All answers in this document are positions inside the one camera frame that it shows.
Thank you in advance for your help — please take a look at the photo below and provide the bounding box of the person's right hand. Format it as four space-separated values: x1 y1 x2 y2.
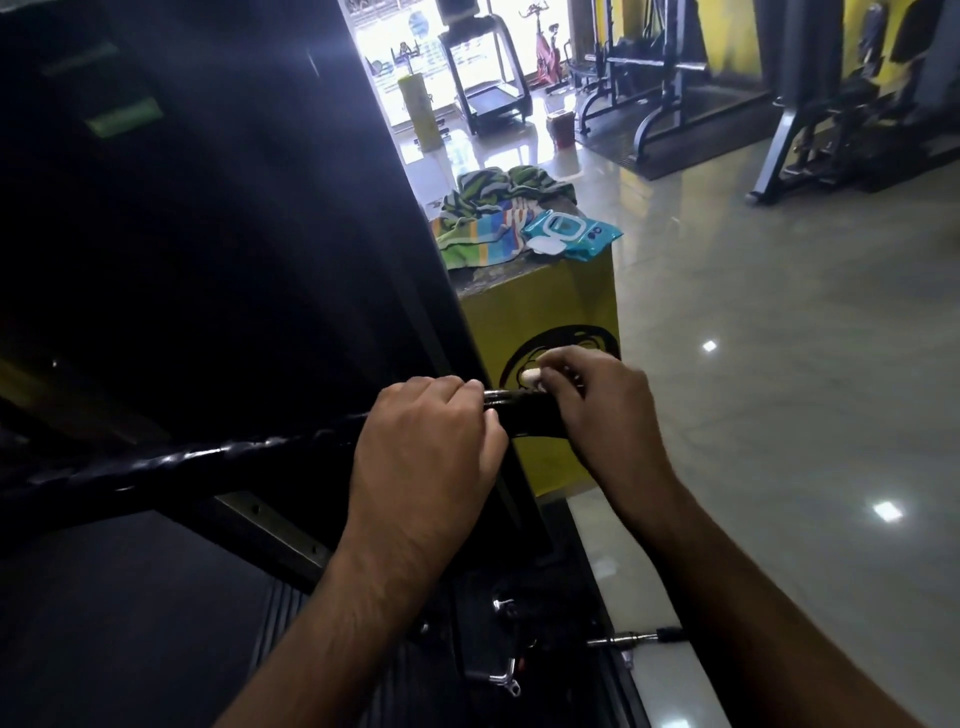
536 344 688 534

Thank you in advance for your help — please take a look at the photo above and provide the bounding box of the yellow wooden plyo box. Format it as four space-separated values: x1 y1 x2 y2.
449 247 622 500

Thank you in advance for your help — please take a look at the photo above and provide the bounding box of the person's left forearm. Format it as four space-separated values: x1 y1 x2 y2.
217 539 436 728

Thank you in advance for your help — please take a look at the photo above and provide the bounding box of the black floor mat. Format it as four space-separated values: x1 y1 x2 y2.
577 86 781 181

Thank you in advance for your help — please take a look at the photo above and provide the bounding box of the yellow standing banner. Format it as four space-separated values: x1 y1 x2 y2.
397 72 445 154

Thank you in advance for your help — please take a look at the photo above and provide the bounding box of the person's left hand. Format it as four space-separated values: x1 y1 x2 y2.
346 374 510 594

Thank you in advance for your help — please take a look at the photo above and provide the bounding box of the red spin bike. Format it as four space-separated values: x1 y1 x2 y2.
518 0 568 90

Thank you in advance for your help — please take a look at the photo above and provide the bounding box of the black tipped chrome pin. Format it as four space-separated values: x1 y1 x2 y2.
586 626 685 650

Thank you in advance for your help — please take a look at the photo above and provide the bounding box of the blue wet wipes pack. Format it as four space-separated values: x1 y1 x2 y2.
521 209 624 262

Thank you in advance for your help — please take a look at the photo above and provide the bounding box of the black weight machine frame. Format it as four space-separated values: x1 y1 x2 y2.
0 0 646 728

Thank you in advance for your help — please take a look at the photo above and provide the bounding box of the chrome black bar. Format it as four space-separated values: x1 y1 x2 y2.
0 388 571 541

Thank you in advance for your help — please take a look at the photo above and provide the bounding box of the green warning label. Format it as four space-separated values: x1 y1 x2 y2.
41 41 165 140

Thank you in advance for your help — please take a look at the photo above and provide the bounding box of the dark shrouded seated machine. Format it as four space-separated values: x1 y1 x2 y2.
854 0 960 193

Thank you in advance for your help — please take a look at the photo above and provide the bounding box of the black treadmill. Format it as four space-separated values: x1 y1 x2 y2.
434 0 535 138

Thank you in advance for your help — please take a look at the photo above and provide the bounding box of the person's right forearm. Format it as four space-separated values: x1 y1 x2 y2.
629 479 924 728

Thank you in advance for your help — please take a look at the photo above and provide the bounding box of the black smith machine rack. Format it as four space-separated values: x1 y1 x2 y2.
573 0 710 163

